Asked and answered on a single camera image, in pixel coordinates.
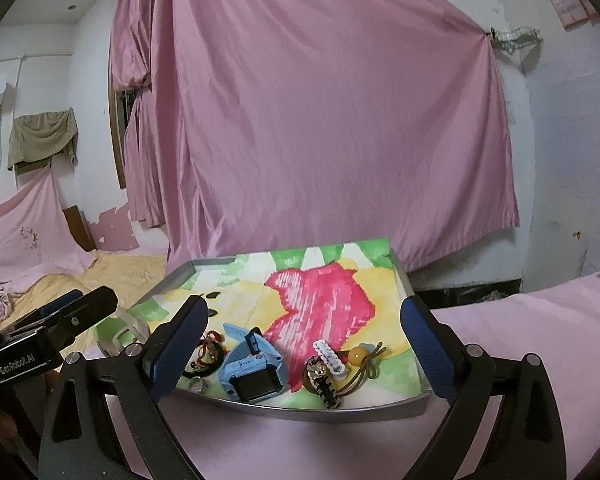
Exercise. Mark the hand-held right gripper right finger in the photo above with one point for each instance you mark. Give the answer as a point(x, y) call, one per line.
point(425, 350)

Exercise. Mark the tied pink curtain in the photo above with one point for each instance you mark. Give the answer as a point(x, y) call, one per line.
point(132, 60)

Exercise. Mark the beige hanging cloth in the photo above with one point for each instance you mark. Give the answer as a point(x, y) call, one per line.
point(42, 135)

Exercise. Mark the brown wooden headboard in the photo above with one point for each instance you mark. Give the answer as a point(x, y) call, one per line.
point(80, 227)

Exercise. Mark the grey claw hair clip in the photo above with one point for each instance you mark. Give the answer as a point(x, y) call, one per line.
point(130, 323)

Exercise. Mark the wooden window frame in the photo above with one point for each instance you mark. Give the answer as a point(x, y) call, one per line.
point(116, 140)

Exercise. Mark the colourful floral cloth liner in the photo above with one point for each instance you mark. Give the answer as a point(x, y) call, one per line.
point(320, 300)

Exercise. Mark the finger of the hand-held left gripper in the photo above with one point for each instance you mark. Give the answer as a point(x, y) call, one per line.
point(60, 302)
point(92, 307)

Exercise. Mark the pink embroidered sheet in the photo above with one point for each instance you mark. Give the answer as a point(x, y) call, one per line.
point(25, 230)

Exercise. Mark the large pink curtain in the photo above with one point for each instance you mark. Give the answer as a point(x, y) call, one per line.
point(320, 110)

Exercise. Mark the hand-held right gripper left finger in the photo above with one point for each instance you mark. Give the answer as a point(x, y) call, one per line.
point(180, 350)

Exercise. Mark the yellow dotted bedspread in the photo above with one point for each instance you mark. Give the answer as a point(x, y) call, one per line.
point(120, 272)

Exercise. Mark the blue smart watch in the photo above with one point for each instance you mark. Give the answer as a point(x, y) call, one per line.
point(250, 360)

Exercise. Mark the grey shallow box tray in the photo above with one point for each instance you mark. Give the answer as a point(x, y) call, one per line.
point(330, 412)

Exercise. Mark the pink blanket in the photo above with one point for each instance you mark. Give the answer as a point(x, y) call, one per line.
point(505, 320)

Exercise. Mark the black white striped hair clip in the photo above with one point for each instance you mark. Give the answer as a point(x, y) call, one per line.
point(327, 395)

